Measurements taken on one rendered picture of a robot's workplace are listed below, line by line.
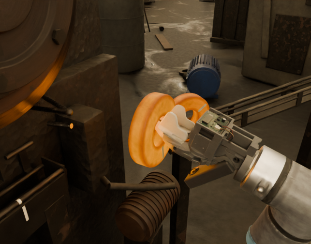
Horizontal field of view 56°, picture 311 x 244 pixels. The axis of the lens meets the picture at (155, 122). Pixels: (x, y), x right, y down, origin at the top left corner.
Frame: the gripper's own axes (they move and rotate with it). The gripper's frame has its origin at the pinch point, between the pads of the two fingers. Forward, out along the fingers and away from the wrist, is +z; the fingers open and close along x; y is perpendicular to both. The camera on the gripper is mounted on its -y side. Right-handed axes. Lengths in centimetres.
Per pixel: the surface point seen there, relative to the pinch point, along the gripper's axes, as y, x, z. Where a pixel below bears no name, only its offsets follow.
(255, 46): -53, -254, 16
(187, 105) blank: -9.4, -26.6, 1.5
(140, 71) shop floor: -120, -220, 116
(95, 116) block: -9.7, -2.2, 16.4
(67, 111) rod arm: 3.0, 13.6, 11.3
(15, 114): -0.4, 17.6, 19.6
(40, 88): 2.1, 11.3, 20.3
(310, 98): -8, -69, -31
